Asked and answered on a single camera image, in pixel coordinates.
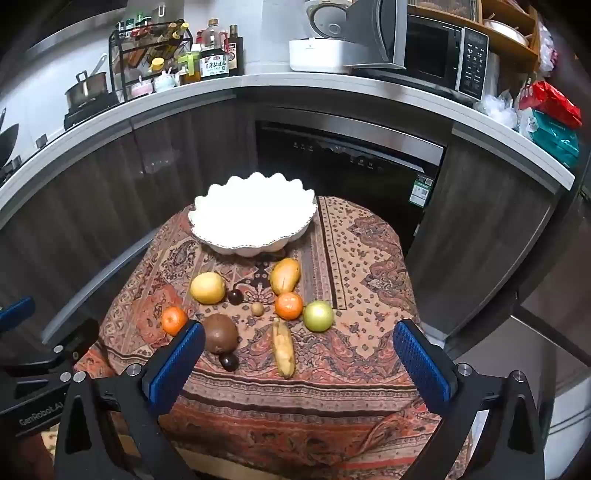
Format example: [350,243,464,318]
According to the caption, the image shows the steel pot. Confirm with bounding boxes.
[65,53,109,108]

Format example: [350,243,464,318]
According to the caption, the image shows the red package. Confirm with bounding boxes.
[519,80,583,130]

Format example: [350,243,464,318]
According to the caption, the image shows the silver appliance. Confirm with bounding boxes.
[346,0,408,70]

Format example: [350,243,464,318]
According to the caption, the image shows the patterned tablecloth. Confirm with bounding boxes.
[74,196,472,480]

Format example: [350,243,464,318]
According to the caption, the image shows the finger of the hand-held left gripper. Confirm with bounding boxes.
[0,318,100,376]
[0,296,37,334]

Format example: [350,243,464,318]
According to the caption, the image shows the grey metal bar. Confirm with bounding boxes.
[44,234,157,333]

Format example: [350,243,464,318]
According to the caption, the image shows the yellow banana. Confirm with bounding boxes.
[271,318,296,379]

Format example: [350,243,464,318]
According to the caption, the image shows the orange tangerine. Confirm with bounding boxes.
[274,292,304,321]
[161,306,189,336]

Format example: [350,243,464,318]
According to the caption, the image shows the yellow orange mango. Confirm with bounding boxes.
[270,257,302,296]

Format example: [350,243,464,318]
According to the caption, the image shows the white rice cooker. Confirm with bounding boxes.
[289,0,361,73]

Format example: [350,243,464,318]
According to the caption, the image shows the green apple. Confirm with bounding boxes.
[303,300,334,332]

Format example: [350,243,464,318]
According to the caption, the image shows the white appliance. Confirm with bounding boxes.
[547,374,591,462]

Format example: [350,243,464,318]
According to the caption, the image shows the metal pan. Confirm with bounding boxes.
[482,18,530,48]

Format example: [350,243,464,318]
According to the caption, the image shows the white scalloped bowl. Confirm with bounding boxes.
[187,172,318,257]

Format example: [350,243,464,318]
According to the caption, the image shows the teal package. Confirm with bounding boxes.
[526,108,580,169]

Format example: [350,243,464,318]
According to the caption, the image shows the black wire spice rack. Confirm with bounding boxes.
[109,21,194,101]

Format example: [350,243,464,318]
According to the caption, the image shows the dark wood cabinet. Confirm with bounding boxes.
[406,134,555,335]
[0,99,257,333]

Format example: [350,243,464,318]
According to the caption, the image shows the white plastic bags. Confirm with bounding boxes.
[475,90,518,129]

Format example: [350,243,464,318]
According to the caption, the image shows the black wok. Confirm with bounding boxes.
[0,108,20,162]

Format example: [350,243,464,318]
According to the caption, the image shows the black microwave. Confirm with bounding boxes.
[355,13,490,101]

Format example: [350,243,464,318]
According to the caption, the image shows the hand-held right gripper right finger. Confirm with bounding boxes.
[392,318,546,480]

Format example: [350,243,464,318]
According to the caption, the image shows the black stove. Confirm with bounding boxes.
[64,92,120,130]

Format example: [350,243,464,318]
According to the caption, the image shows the round yellow pear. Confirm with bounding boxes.
[189,272,227,305]

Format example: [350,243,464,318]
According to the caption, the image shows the dark soy sauce bottle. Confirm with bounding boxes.
[199,47,230,81]

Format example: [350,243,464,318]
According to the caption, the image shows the black dishwasher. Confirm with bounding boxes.
[255,121,446,259]

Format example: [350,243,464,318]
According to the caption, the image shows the green cap bottle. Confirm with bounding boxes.
[179,51,201,85]

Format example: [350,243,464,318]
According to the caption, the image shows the tall dark bottle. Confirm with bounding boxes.
[228,24,245,76]

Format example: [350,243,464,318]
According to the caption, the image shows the brown kiwi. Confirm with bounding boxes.
[202,314,239,354]

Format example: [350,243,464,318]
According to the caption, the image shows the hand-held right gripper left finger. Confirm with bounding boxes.
[54,320,206,480]

